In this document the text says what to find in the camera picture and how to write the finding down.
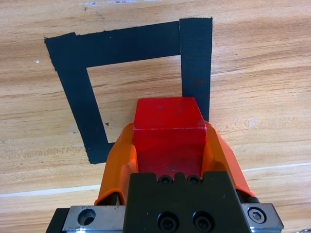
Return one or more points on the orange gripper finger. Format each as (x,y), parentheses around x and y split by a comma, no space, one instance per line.
(116,170)
(223,160)

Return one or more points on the red wooden cube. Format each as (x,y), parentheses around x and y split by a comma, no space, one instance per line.
(170,136)

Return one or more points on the black tape square outline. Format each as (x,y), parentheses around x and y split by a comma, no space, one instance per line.
(77,97)

